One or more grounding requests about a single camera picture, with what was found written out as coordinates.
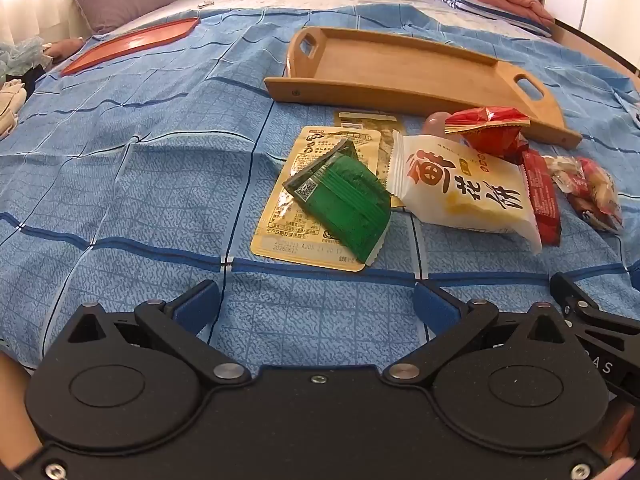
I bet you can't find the clear nougat bar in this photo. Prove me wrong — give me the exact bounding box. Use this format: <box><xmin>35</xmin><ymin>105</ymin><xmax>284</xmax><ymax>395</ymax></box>
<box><xmin>542</xmin><ymin>155</ymin><xmax>586</xmax><ymax>193</ymax></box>

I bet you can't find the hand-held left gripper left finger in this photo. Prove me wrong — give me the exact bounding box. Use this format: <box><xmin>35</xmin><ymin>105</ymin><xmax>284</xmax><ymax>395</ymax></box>
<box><xmin>65</xmin><ymin>280</ymin><xmax>251</xmax><ymax>386</ymax></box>

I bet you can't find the pink soft item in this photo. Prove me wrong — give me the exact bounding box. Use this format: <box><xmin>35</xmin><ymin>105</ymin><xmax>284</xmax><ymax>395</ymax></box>
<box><xmin>42</xmin><ymin>37</ymin><xmax>83</xmax><ymax>63</ymax></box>

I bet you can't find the green snack packet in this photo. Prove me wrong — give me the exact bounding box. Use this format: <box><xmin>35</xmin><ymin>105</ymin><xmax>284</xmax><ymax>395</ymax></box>
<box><xmin>282</xmin><ymin>139</ymin><xmax>392</xmax><ymax>266</ymax></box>

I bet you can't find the white red candy packet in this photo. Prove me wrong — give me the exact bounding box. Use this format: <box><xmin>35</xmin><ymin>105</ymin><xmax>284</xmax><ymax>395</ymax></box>
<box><xmin>560</xmin><ymin>156</ymin><xmax>624</xmax><ymax>233</ymax></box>

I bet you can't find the white pastry packet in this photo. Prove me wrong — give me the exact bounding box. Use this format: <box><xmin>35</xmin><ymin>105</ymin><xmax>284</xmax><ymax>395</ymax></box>
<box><xmin>387</xmin><ymin>130</ymin><xmax>543</xmax><ymax>256</ymax></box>

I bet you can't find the white sheer curtain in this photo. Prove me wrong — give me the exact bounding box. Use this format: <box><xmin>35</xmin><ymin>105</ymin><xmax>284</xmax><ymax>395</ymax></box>
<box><xmin>0</xmin><ymin>0</ymin><xmax>81</xmax><ymax>43</ymax></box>

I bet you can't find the long red bar packet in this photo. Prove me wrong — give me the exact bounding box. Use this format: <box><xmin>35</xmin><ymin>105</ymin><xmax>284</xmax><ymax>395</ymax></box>
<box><xmin>521</xmin><ymin>149</ymin><xmax>562</xmax><ymax>247</ymax></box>

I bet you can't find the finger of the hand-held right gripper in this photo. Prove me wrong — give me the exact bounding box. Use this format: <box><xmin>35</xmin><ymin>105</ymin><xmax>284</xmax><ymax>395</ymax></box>
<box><xmin>550</xmin><ymin>272</ymin><xmax>640</xmax><ymax>333</ymax></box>

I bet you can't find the light blue cloth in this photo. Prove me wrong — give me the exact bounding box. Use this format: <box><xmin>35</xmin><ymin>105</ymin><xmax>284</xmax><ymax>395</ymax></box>
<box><xmin>0</xmin><ymin>37</ymin><xmax>46</xmax><ymax>78</ymax></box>

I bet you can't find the pink jelly cup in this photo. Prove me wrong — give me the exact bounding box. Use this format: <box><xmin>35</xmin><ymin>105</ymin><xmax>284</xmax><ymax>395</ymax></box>
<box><xmin>424</xmin><ymin>111</ymin><xmax>463</xmax><ymax>141</ymax></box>

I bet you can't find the white patterned mattress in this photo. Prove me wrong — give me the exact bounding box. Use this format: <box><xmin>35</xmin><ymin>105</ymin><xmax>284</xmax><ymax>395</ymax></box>
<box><xmin>115</xmin><ymin>0</ymin><xmax>551</xmax><ymax>46</ymax></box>

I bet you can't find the beige cloth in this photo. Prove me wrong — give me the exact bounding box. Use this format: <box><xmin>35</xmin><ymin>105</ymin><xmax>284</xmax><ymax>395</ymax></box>
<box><xmin>0</xmin><ymin>80</ymin><xmax>26</xmax><ymax>141</ymax></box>

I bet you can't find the red plastic tray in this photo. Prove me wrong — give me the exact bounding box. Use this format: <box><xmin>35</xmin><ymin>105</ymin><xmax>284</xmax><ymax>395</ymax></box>
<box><xmin>60</xmin><ymin>17</ymin><xmax>201</xmax><ymax>77</ymax></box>

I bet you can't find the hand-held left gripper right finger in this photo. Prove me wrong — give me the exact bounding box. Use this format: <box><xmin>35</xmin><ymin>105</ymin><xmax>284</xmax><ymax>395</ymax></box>
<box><xmin>384</xmin><ymin>282</ymin><xmax>571</xmax><ymax>386</ymax></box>

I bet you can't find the blue striped folded towel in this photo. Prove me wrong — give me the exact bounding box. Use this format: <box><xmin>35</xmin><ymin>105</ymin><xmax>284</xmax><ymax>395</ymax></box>
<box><xmin>435</xmin><ymin>0</ymin><xmax>553</xmax><ymax>38</ymax></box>

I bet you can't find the dark cloth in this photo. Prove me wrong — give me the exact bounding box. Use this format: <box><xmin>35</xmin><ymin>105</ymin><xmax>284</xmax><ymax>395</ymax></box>
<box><xmin>5</xmin><ymin>57</ymin><xmax>53</xmax><ymax>96</ymax></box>

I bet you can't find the red gold snack packet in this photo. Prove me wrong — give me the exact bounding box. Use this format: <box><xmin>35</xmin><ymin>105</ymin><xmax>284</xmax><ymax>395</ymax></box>
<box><xmin>445</xmin><ymin>106</ymin><xmax>531</xmax><ymax>165</ymax></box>

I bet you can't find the gold snack pouch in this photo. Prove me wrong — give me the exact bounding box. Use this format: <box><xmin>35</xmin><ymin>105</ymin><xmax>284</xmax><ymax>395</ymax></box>
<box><xmin>334</xmin><ymin>111</ymin><xmax>406</xmax><ymax>208</ymax></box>
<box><xmin>250</xmin><ymin>126</ymin><xmax>383</xmax><ymax>272</ymax></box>

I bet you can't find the wooden bed frame edge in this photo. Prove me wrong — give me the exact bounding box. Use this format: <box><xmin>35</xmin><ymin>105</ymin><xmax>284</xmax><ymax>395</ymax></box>
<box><xmin>550</xmin><ymin>17</ymin><xmax>640</xmax><ymax>78</ymax></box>

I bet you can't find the wooden tray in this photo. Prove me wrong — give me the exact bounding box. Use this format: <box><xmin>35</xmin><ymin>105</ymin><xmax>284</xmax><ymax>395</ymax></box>
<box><xmin>263</xmin><ymin>26</ymin><xmax>583</xmax><ymax>149</ymax></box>

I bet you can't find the blue plaid blanket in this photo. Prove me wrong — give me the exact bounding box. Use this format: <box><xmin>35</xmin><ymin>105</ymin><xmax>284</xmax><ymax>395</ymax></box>
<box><xmin>0</xmin><ymin>2</ymin><xmax>640</xmax><ymax>376</ymax></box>

